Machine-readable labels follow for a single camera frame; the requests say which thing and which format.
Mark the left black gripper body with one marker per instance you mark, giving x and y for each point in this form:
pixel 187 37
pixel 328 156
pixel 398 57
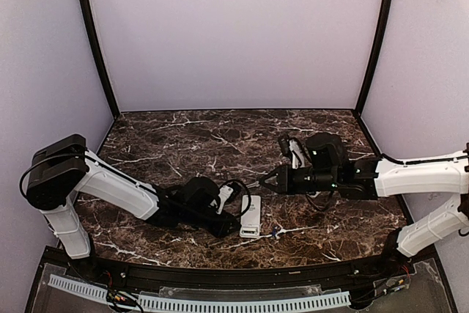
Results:
pixel 227 228

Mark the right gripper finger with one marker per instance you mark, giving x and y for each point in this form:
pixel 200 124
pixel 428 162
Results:
pixel 271 177
pixel 271 187

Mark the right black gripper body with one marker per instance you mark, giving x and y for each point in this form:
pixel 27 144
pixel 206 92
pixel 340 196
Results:
pixel 284 178

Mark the white remote control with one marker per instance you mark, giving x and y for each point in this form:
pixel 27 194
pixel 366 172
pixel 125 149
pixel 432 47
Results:
pixel 251 219

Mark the white battery cover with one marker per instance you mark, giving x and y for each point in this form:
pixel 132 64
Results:
pixel 313 194

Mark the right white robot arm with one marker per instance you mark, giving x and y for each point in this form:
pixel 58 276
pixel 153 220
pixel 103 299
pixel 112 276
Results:
pixel 321 164

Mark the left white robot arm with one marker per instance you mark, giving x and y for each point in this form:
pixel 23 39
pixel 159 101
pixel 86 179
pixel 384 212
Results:
pixel 68 167

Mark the battery inside remote compartment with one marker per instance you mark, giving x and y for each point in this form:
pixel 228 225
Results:
pixel 249 232

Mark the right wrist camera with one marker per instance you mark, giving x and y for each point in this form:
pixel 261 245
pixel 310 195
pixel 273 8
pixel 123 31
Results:
pixel 292 149

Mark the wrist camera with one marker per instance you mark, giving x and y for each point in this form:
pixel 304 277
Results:
pixel 292 149
pixel 228 192

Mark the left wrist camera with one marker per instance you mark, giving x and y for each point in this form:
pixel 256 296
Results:
pixel 228 192

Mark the black front rail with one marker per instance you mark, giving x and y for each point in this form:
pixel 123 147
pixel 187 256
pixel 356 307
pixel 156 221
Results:
pixel 336 275

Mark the white slotted cable duct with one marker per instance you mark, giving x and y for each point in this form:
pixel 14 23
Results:
pixel 172 299

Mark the right black frame post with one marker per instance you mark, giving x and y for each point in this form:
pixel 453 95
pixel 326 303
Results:
pixel 374 55

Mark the black frame post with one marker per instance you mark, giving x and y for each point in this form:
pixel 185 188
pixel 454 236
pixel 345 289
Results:
pixel 94 44
pixel 374 55

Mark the left black frame post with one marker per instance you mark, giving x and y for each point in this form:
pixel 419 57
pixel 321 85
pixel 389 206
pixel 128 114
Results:
pixel 94 44

